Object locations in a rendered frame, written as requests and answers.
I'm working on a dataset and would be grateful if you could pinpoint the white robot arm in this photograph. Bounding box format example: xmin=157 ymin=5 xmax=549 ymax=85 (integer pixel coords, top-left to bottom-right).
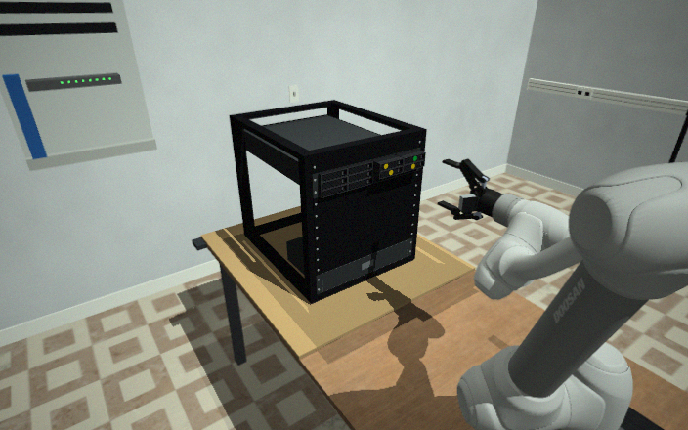
xmin=456 ymin=162 xmax=688 ymax=430

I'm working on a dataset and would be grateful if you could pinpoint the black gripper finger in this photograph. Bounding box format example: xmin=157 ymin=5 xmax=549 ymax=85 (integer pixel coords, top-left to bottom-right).
xmin=442 ymin=159 xmax=490 ymax=196
xmin=438 ymin=201 xmax=483 ymax=220

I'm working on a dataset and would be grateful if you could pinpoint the black server rack frame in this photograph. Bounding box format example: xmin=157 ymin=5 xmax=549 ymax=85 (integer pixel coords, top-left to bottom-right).
xmin=231 ymin=100 xmax=427 ymax=304

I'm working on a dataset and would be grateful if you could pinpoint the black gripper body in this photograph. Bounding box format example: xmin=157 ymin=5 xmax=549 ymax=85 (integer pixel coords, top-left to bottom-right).
xmin=475 ymin=186 xmax=504 ymax=218

